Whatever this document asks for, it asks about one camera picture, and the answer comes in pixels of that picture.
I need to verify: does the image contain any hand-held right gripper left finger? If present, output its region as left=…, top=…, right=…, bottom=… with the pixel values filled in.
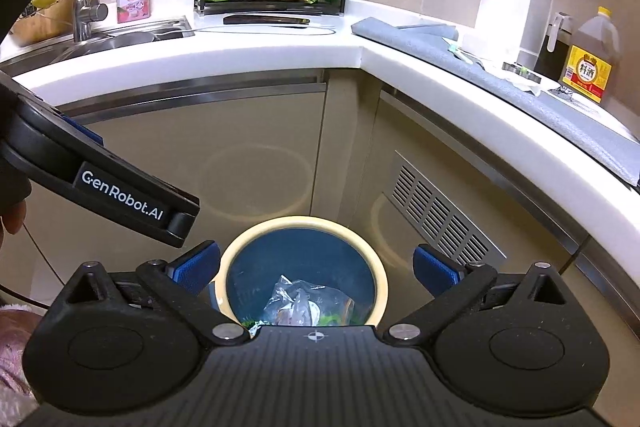
left=47, top=241, right=252, bottom=349

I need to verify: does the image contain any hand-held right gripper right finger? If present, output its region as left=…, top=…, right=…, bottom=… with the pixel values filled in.
left=381, top=243, right=582, bottom=349

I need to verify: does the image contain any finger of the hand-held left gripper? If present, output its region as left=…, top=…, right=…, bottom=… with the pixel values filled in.
left=62, top=116, right=104, bottom=146

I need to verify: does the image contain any cream bin with blue liner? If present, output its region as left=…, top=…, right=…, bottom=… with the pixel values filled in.
left=207, top=216, right=388, bottom=339

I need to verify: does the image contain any clear plastic bag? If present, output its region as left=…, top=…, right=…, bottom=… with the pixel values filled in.
left=262, top=276, right=351, bottom=327

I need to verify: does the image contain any white tissue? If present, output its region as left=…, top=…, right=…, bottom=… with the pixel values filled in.
left=500, top=76, right=543, bottom=98

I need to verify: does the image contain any person's left hand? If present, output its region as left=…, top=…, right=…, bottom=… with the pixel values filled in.
left=0, top=199, right=28, bottom=238

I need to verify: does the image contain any metal vent grille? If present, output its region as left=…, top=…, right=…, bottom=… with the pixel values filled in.
left=382, top=150, right=508, bottom=269

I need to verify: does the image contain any steel sink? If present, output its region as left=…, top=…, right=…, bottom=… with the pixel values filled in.
left=0, top=16, right=196, bottom=72

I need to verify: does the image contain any beige cabinet door with vent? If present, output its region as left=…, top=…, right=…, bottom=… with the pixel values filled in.
left=370, top=89, right=591, bottom=343

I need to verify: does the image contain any beige corner cabinet panel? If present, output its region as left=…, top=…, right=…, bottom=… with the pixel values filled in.
left=312, top=67, right=386, bottom=228

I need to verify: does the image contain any pink fuzzy clothing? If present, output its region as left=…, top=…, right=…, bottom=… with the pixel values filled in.
left=0, top=304, right=43, bottom=413

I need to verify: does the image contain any grey counter mat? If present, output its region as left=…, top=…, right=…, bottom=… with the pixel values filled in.
left=350, top=17, right=640, bottom=188

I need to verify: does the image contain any black knife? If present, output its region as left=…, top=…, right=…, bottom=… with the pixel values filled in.
left=223, top=13, right=311, bottom=28

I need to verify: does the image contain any green white wrapper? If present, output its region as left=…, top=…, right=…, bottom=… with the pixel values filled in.
left=449, top=41, right=477, bottom=66

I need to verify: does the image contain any small dark metal tray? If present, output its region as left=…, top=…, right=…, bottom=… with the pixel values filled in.
left=502, top=62, right=543, bottom=82

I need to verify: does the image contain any small striped packet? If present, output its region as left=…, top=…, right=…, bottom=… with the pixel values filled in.
left=547, top=84, right=581, bottom=101

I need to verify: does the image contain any dark glass oil dispenser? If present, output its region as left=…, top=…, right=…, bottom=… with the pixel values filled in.
left=534, top=12, right=573, bottom=82

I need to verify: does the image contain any cooking wine bottle yellow label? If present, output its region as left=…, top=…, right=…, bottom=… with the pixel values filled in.
left=560, top=6, right=622, bottom=104

